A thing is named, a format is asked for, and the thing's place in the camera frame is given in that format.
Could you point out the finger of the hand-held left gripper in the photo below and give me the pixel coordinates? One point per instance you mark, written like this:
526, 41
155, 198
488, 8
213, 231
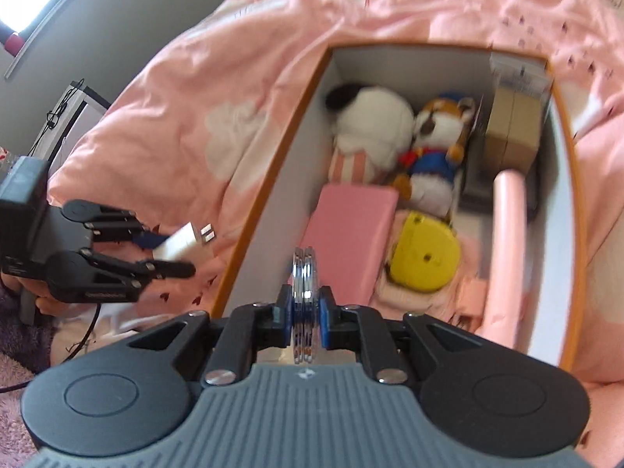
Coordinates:
146, 240
165, 269

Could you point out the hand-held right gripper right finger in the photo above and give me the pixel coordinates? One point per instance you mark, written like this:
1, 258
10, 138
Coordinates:
325, 321

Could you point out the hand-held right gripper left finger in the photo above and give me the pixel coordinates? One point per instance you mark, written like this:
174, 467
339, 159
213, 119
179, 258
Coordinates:
291, 321

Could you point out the white charger plug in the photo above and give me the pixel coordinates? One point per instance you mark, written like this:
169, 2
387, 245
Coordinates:
183, 246

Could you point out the round silver compact mirror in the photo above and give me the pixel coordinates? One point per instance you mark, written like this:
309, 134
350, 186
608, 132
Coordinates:
307, 292

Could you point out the pink box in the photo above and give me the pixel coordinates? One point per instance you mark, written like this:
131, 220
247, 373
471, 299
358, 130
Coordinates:
351, 234

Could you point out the orange storage box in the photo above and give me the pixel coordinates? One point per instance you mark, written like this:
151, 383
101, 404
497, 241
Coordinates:
302, 165

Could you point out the pink cylinder tube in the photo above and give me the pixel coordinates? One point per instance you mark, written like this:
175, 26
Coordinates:
509, 234

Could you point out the gold box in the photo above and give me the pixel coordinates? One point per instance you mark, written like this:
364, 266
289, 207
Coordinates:
512, 131

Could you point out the white printed packet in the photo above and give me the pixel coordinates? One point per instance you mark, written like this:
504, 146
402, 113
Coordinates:
521, 78

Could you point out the person's left hand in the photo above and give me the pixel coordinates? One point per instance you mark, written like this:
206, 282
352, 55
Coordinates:
51, 306

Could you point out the purple fluffy rug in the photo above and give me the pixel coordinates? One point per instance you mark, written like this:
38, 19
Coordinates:
19, 351

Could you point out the pink printed blanket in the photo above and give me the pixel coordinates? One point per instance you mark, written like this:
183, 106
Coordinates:
219, 83

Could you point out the panda plush toy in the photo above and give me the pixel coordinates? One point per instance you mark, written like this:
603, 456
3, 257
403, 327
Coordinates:
375, 122

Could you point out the window frame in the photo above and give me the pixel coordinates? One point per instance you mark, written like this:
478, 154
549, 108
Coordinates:
24, 0

